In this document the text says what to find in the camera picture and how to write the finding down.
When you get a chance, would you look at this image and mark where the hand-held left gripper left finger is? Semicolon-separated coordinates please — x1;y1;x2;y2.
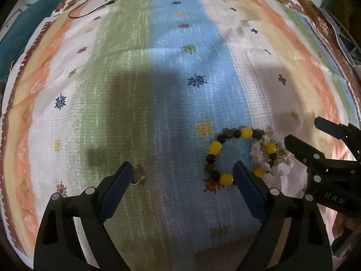
34;161;134;271

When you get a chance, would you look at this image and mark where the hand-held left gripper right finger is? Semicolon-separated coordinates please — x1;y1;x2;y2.
233;160;331;271

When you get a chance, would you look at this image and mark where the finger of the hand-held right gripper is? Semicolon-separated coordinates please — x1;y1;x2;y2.
314;116;361;148
284;134;330;175

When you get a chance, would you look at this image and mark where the pale translucent bead bracelet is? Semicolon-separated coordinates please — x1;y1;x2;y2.
275;146;296;165

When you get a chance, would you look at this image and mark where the pastel stone bead bracelet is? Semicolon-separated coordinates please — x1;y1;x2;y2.
250;135;292;177

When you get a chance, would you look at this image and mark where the yellow and dark bead bracelet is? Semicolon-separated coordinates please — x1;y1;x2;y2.
204;127;278;187

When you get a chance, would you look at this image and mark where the clear plastic storage box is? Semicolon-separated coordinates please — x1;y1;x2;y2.
322;6;361;77

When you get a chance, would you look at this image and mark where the striped pastel woven cloth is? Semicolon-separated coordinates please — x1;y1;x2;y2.
0;0;356;271

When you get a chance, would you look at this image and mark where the teal pillow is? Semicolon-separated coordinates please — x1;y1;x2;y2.
0;0;67;83

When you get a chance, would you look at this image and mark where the small clear ring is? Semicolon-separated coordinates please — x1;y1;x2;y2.
132;165;147;185

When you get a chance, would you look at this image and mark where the black cable with plug end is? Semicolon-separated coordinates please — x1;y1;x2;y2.
68;0;117;19

